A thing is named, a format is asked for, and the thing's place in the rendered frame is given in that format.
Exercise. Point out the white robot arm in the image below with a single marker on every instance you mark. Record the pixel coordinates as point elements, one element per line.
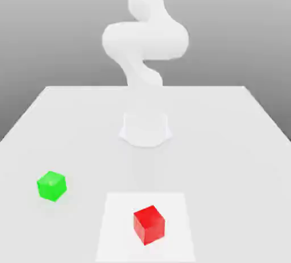
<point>145,40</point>

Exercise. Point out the small red cube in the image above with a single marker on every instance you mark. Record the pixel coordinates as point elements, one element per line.
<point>149,225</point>

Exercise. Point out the small green cube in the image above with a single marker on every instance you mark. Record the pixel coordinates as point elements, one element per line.
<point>51,186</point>

